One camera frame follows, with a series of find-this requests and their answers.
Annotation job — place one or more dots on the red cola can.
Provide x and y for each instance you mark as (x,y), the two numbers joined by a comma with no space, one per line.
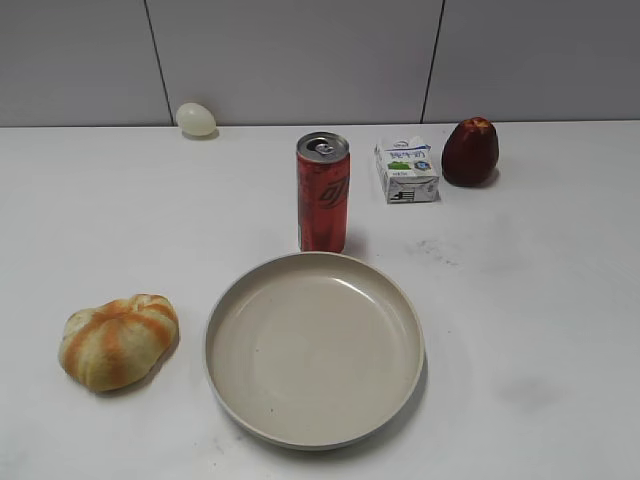
(323,177)

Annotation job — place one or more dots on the beige round plate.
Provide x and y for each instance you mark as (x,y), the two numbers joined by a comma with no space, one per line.
(313,351)

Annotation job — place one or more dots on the small white milk carton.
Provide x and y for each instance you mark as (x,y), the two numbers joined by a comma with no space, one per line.
(406,171)

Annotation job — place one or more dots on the dark red apple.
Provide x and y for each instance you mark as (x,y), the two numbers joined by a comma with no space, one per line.
(471,153)

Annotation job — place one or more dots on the white egg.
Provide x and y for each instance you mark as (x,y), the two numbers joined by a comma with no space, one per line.
(195,120)

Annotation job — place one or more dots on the orange striped bread bun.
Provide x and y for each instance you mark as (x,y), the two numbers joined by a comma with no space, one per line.
(117,344)

